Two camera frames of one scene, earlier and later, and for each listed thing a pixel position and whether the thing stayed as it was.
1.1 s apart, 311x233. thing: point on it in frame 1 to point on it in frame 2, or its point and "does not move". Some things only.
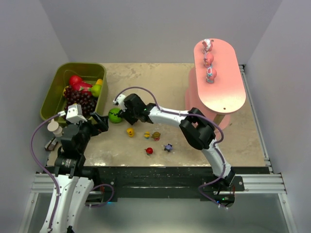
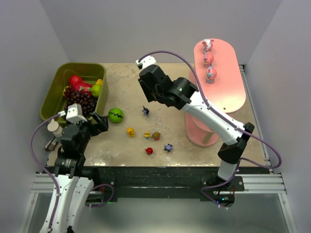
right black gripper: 127,114 to 146,81
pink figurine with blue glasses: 211,74 does not move
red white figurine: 207,45 does not move
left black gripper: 96,122 does not move
